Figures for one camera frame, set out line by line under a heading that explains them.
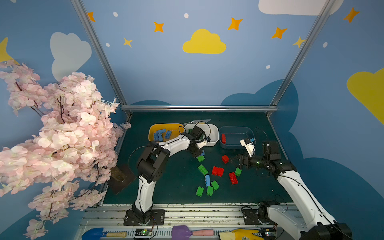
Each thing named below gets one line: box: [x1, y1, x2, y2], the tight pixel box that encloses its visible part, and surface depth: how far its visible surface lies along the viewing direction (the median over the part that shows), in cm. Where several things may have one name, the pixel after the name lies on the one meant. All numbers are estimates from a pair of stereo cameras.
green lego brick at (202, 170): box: [197, 164, 209, 176], surface depth 92 cm
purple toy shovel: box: [171, 225, 215, 240], surface depth 71 cm
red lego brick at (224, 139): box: [222, 134, 227, 145], surface depth 106 cm
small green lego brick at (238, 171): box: [235, 167, 242, 177], surface depth 90 cm
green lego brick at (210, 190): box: [207, 186, 214, 197], surface depth 82 cm
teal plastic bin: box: [219, 126, 255, 149], surface depth 106 cm
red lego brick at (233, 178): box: [229, 172, 239, 185], surface depth 88 cm
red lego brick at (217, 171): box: [212, 166, 225, 177], surface depth 90 cm
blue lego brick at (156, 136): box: [154, 132, 160, 141], surface depth 106 cm
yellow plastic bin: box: [148, 123, 185, 142], surface depth 107 cm
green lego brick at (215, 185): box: [211, 180, 220, 191], surface depth 84 cm
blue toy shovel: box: [81, 227, 128, 240], surface depth 71 cm
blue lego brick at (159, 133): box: [156, 129, 167, 137], surface depth 106 cm
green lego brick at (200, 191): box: [196, 186, 204, 197], surface depth 82 cm
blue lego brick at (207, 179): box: [205, 174, 211, 187], surface depth 86 cm
